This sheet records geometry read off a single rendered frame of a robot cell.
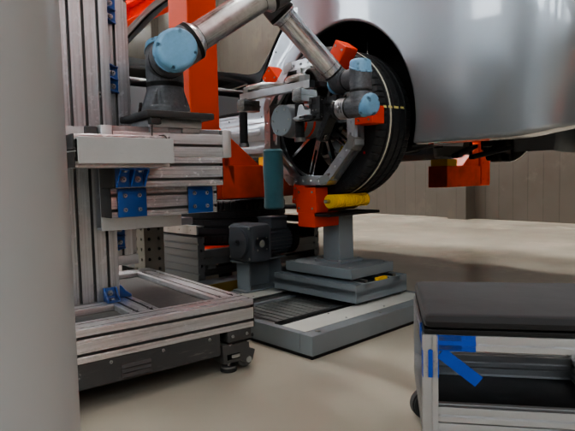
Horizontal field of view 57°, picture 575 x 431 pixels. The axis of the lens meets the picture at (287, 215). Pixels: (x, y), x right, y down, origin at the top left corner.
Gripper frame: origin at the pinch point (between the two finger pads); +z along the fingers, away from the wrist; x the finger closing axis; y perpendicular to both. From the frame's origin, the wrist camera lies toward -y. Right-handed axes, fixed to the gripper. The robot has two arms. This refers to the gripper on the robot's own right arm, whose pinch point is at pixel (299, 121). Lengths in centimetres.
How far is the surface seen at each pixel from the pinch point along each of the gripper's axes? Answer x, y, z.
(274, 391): 46, -83, -33
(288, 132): -7.1, -3.3, 13.5
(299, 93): 1.5, 9.8, -1.9
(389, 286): -45, -70, -8
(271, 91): -1.5, 13.2, 17.2
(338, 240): -35, -50, 12
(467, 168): -243, -17, 60
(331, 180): -22.0, -23.3, 4.0
